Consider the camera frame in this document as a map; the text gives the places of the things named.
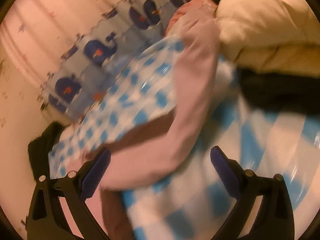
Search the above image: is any pile of clothes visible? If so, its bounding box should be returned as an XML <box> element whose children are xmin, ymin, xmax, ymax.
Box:
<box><xmin>163</xmin><ymin>0</ymin><xmax>320</xmax><ymax>116</ymax></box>

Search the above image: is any blue white checkered plastic sheet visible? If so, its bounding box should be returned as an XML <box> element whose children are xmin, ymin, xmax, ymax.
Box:
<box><xmin>49</xmin><ymin>38</ymin><xmax>319</xmax><ymax>239</ymax></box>

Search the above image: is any cream puffy duvet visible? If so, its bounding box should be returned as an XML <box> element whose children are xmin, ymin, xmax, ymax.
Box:
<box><xmin>216</xmin><ymin>0</ymin><xmax>319</xmax><ymax>78</ymax></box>

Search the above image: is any black garment on bed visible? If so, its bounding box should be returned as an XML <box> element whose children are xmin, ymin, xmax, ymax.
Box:
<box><xmin>28</xmin><ymin>121</ymin><xmax>66</xmax><ymax>181</ymax></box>

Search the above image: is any whale pattern curtain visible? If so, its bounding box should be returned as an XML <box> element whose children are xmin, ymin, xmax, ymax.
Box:
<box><xmin>42</xmin><ymin>0</ymin><xmax>191</xmax><ymax>120</ymax></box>

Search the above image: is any pink and brown jacket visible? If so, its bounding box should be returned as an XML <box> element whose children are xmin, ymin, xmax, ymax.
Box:
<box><xmin>89</xmin><ymin>0</ymin><xmax>220</xmax><ymax>239</ymax></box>

